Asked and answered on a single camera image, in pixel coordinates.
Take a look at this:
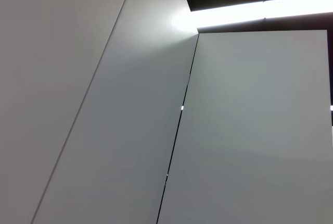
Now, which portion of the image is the bright ceiling light strip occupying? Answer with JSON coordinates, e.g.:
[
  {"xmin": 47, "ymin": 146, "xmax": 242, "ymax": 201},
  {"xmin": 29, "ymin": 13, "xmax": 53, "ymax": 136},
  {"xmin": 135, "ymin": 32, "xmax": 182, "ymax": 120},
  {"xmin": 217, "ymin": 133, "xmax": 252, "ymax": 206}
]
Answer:
[{"xmin": 171, "ymin": 0, "xmax": 333, "ymax": 31}]

